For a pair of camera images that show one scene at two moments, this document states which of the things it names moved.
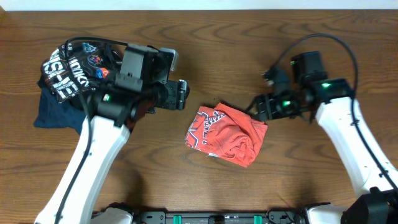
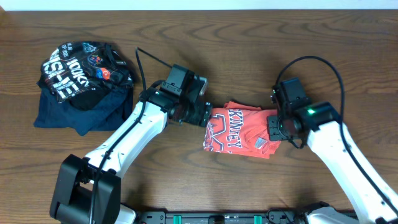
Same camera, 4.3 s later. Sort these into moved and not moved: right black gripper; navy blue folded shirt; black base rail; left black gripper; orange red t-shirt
Moved: orange red t-shirt; right black gripper; left black gripper
Not moved: black base rail; navy blue folded shirt
